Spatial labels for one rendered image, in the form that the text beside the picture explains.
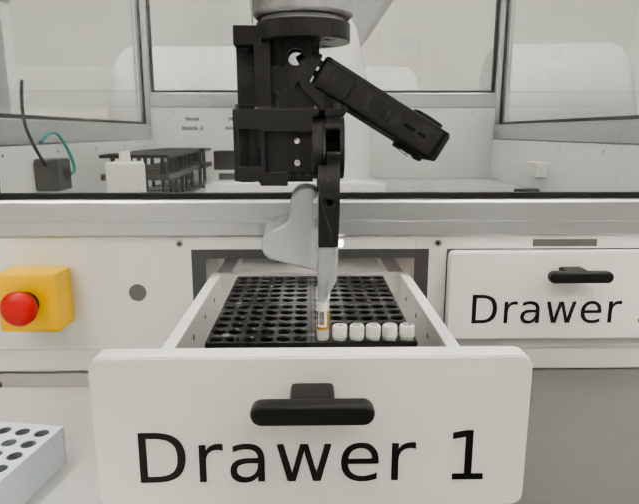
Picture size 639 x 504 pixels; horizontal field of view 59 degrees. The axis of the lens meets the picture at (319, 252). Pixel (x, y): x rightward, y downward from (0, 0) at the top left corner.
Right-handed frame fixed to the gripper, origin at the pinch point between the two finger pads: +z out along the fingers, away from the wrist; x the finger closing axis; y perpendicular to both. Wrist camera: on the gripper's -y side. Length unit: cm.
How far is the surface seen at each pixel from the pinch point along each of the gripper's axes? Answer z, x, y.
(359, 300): 5.3, -11.8, -3.6
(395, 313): 5.3, -7.6, -6.7
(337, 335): 4.4, 0.7, -0.6
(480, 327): 11.8, -21.1, -19.6
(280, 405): 3.7, 14.2, 3.5
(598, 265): 3.9, -21.1, -33.6
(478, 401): 5.3, 10.9, -9.4
